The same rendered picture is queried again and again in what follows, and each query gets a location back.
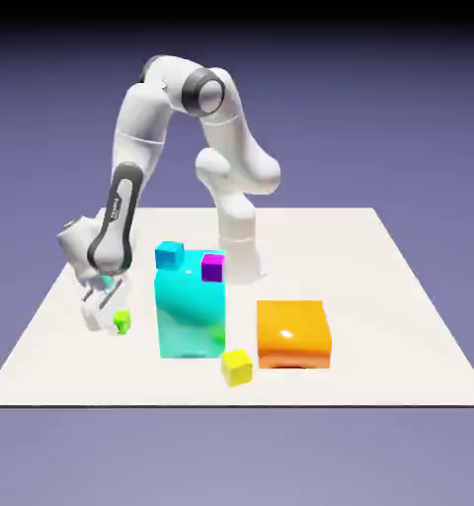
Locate small yellow cube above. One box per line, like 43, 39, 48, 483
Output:
220, 348, 254, 387

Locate large cyan box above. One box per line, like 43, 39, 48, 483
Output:
154, 248, 227, 360

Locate small green cube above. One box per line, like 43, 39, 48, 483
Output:
113, 309, 132, 336

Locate small purple cube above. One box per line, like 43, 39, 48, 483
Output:
200, 253, 226, 283

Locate small blue cube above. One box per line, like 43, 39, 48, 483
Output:
154, 240, 186, 271

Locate large orange box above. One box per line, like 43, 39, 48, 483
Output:
256, 299, 333, 370

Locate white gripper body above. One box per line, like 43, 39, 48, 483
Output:
79, 277, 132, 332

